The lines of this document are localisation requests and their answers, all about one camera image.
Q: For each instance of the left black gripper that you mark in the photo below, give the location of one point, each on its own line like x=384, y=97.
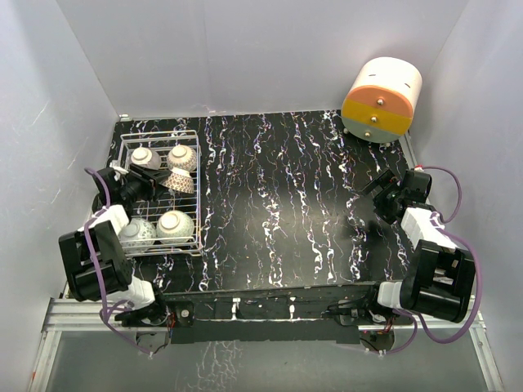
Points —
x=148, y=180

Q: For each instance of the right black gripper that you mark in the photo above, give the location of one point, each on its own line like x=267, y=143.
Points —
x=387, y=181

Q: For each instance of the purple striped bowl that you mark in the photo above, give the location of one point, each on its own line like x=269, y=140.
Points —
x=147, y=158

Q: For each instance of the brown lattice patterned bowl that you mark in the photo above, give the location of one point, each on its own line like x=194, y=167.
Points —
x=179, y=180

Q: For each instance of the pink spoked patterned bowl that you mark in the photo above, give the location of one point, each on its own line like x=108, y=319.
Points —
x=183, y=157

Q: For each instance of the green patterned bowl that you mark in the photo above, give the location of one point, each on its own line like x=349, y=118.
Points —
x=174, y=227

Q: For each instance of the red patterned bowl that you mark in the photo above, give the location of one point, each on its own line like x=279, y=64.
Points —
x=138, y=236

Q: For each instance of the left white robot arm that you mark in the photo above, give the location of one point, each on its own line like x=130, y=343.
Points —
x=96, y=267

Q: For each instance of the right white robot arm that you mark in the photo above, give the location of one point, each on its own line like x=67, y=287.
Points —
x=440, y=276

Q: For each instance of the orange yellow cylindrical drawer unit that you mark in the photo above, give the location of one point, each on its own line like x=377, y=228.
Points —
x=380, y=105

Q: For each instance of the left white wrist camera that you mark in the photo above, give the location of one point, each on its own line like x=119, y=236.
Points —
x=118, y=169

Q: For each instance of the white wire dish rack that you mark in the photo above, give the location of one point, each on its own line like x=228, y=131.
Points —
x=162, y=142

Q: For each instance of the black front base frame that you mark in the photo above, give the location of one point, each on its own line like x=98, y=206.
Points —
x=336, y=313

